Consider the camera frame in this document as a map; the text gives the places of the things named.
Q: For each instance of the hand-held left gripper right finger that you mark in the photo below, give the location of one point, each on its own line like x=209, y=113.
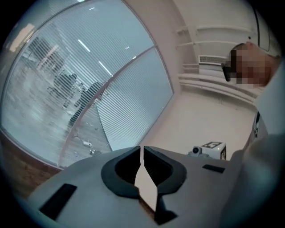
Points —
x=176, y=178

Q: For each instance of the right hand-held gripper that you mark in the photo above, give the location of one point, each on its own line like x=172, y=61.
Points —
x=211, y=150

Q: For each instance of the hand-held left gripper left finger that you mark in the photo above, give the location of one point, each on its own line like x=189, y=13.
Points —
x=111, y=178

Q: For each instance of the person's light short-sleeved shirt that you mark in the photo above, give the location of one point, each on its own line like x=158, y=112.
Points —
x=271, y=100

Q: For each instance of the black office chair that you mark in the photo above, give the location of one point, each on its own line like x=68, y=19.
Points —
x=64, y=86
x=91, y=98

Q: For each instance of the long ceiling air vent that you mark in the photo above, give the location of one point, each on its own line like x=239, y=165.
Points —
x=212, y=59

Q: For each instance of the person's head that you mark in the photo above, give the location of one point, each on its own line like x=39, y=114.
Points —
x=253, y=64

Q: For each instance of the rectangular black-framed ceiling light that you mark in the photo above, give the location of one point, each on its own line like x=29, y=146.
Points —
x=263, y=31

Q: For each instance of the black head-worn camera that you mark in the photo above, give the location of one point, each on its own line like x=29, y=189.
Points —
x=226, y=71

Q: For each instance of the glass partition frame post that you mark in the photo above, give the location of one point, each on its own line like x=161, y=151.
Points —
x=107, y=83

